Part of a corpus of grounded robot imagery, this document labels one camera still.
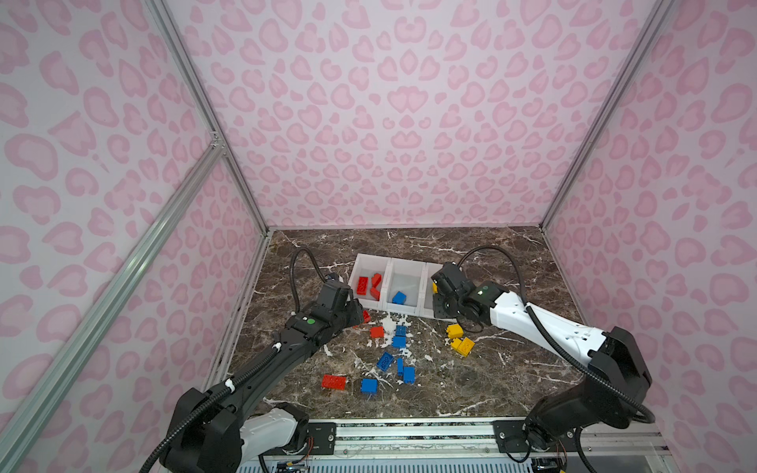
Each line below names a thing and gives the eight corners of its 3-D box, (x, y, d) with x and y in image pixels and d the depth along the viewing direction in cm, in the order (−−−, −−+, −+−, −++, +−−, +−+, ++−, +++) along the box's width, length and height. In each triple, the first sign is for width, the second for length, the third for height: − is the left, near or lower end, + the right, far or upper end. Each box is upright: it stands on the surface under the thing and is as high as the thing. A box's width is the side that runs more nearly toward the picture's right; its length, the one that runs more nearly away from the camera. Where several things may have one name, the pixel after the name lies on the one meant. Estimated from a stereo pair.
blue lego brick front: (360, 393, 82) (359, 390, 80) (361, 382, 84) (360, 378, 82) (378, 393, 82) (378, 390, 80) (379, 382, 84) (378, 378, 82)
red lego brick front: (322, 389, 83) (320, 387, 81) (323, 377, 85) (322, 374, 83) (345, 389, 83) (344, 387, 81) (346, 377, 85) (345, 374, 83)
